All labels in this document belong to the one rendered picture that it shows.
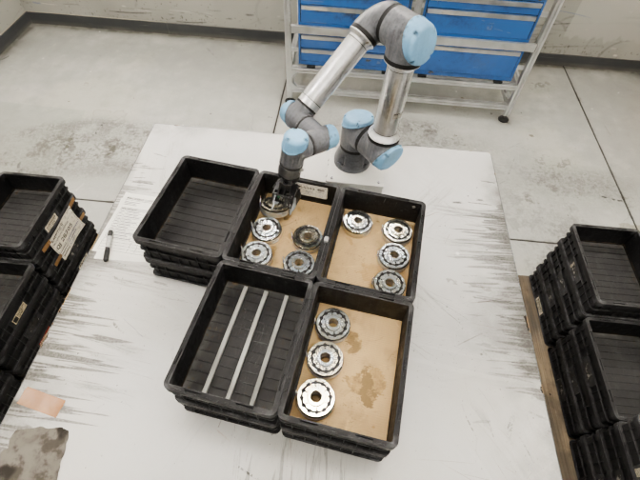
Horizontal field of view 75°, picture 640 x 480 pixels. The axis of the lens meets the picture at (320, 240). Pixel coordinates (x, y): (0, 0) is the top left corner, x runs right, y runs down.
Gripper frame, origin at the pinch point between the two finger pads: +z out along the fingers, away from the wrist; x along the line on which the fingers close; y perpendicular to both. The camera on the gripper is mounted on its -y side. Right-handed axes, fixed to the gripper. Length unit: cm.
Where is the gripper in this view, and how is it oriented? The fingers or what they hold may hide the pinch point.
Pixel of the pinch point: (284, 207)
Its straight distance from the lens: 150.3
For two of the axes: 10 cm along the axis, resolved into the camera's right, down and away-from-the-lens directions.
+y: -2.3, 7.7, -5.9
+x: 9.6, 2.9, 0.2
